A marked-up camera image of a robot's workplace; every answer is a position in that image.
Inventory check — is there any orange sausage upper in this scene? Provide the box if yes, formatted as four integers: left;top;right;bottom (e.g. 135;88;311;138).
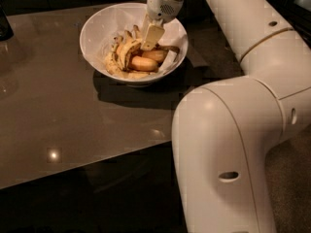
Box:
142;50;168;63

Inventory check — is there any yellow spotted banana bunch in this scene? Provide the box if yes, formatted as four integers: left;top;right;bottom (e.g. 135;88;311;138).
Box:
104;24;180;76

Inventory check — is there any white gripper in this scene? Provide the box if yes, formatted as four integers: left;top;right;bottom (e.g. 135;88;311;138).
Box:
141;0;184;50

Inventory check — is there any orange sausage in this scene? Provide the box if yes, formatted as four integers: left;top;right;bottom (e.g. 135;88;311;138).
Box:
129;56;158;72
142;50;168;63

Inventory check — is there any dark object at table edge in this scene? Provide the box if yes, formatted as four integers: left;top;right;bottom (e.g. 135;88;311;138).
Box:
0;5;14;41

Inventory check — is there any white ceramic bowl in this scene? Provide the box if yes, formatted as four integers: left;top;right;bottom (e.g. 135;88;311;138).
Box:
80;3;189;86

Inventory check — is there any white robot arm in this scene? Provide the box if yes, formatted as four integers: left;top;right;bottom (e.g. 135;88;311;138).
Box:
147;0;311;233

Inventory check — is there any white paper bowl liner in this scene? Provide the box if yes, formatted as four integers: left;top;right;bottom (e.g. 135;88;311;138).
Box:
80;3;189;85

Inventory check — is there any orange sausage lower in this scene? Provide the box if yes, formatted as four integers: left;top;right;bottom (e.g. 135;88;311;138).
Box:
129;56;158;72

